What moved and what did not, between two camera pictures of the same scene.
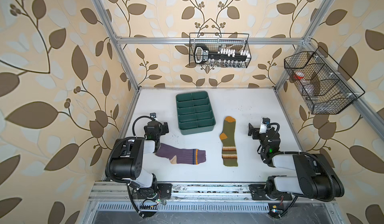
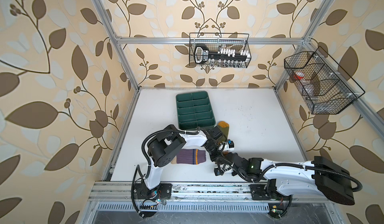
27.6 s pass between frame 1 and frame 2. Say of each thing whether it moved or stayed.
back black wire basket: stayed
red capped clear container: stayed
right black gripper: moved
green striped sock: moved
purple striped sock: stayed
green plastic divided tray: stayed
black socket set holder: stayed
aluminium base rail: stayed
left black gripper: moved
